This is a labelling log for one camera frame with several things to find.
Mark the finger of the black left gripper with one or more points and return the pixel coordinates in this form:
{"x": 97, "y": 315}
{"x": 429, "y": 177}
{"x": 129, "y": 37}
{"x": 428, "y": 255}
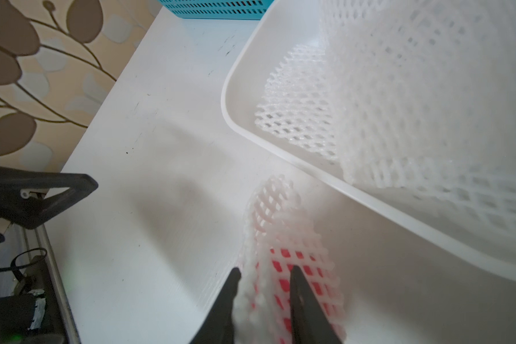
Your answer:
{"x": 30, "y": 199}

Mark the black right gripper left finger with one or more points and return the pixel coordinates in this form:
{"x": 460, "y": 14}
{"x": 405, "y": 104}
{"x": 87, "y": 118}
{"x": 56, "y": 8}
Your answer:
{"x": 218, "y": 325}

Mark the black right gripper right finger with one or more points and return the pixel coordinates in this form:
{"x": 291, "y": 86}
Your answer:
{"x": 308, "y": 322}

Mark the white foam net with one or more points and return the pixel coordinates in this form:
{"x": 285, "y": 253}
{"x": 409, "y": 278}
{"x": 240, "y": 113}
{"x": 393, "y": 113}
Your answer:
{"x": 423, "y": 95}
{"x": 294, "y": 106}

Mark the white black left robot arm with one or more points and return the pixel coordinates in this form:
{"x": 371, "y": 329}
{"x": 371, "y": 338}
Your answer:
{"x": 37, "y": 311}

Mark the teal left plastic basket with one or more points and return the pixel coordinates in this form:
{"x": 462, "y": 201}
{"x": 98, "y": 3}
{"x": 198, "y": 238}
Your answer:
{"x": 228, "y": 9}

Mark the white plastic tray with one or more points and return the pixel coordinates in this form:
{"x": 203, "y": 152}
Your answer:
{"x": 285, "y": 24}

